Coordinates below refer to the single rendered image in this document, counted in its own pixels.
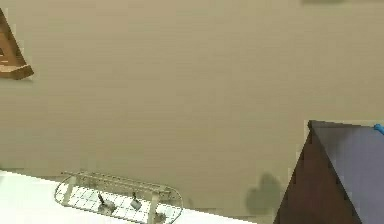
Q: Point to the blue object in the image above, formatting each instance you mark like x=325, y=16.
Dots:
x=379, y=128

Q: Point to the brown wooden shelf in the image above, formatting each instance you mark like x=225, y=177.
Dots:
x=10, y=63

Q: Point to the grey metal utensil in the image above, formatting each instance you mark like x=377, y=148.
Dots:
x=135, y=202
x=106, y=206

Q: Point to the dark brown cabinet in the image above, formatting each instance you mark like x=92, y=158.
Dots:
x=333, y=180

